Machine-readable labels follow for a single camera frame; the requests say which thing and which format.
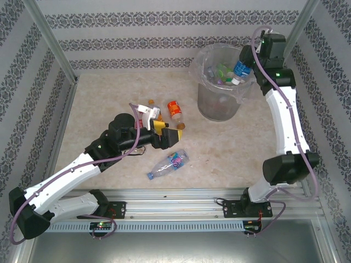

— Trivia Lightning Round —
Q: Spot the clear plastic bin liner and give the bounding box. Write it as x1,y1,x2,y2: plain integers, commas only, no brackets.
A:
188,43,257,104

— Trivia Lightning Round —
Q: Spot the grey mesh waste bin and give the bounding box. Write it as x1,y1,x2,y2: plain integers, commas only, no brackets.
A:
197,43,254,122

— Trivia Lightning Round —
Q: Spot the small green circuit board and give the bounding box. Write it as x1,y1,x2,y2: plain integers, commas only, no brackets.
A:
243,220,262,233
89,221,114,230

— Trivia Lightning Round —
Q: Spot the grey steel plate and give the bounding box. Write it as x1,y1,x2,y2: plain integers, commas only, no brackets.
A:
27,231,338,263

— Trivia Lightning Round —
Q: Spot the thin black cable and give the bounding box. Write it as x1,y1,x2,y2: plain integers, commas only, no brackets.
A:
122,147,146,157

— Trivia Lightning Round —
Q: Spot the yellow label juice bottle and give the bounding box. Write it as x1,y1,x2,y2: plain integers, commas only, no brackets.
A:
148,99,165,123

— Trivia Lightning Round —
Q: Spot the aluminium frame post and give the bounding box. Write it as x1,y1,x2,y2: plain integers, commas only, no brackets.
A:
267,0,321,80
23,0,80,83

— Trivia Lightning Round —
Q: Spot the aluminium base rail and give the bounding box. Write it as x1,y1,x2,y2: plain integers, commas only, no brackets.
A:
63,188,324,220

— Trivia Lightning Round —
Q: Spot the white slotted cable duct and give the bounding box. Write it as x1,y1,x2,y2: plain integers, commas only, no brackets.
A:
45,220,261,233

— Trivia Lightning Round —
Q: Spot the blue label Pocari bottle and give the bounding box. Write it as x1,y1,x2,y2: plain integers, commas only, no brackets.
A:
232,59,252,84

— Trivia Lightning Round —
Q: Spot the orange label bottle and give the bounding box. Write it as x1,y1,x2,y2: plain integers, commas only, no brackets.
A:
167,100,186,130

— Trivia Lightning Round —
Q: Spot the colourful label water bottle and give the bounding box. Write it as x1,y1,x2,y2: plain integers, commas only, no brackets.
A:
146,149,190,180

